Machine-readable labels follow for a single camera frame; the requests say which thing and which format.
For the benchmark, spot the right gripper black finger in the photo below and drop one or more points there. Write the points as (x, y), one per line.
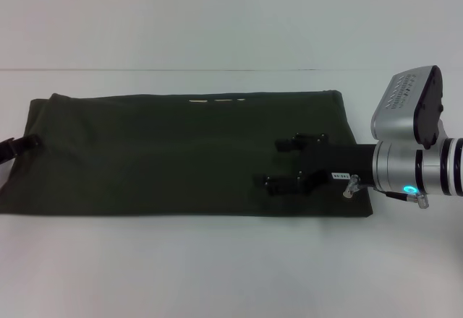
(284, 184)
(300, 142)

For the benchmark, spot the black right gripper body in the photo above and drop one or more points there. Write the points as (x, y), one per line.
(343, 164)

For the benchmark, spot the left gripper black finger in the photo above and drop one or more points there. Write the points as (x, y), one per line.
(27, 144)

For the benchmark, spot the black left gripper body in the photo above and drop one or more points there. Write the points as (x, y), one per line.
(5, 151)

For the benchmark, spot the dark green t-shirt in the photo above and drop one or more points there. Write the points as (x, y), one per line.
(181, 159)

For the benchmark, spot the right gripper silver connector stub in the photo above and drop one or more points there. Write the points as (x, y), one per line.
(351, 187)

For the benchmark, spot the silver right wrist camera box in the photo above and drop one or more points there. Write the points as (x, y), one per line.
(408, 105)

